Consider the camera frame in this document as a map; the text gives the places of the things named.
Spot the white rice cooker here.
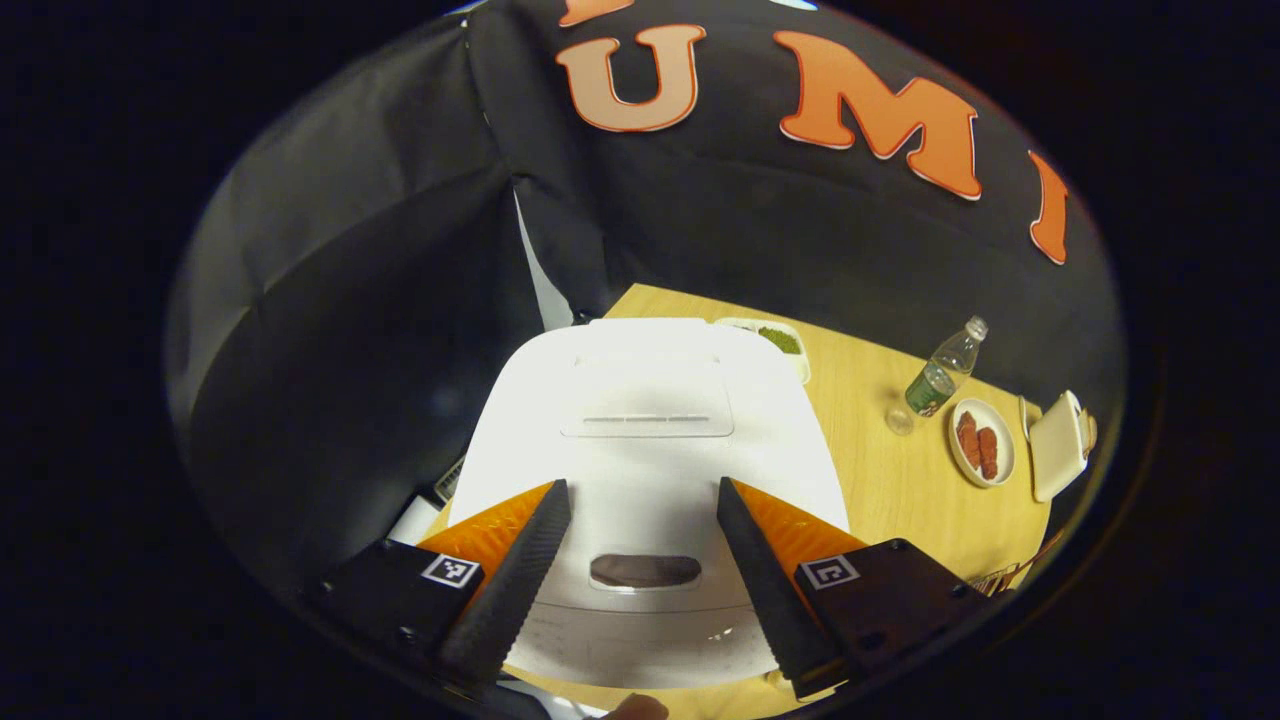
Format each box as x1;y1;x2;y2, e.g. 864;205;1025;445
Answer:
445;318;851;691

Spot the black backdrop cloth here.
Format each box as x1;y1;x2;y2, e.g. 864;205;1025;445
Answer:
168;0;1126;601

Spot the white round plate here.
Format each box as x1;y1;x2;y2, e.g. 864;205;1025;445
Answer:
948;397;1017;489

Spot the white divided condiment dish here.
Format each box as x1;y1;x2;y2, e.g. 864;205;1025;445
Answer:
715;317;811;386

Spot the clear plastic water bottle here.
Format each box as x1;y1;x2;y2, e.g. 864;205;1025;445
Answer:
886;316;991;437

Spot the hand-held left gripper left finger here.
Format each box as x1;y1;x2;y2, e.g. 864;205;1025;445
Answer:
305;478;573;696

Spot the white toaster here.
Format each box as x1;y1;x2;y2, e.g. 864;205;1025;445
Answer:
1020;390;1093;503

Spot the white box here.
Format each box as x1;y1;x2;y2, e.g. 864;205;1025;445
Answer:
385;495;447;547

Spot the brown wooden spoon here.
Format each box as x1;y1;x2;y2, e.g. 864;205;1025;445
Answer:
985;532;1063;591

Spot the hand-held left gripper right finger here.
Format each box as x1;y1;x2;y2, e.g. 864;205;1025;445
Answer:
716;476;991;701

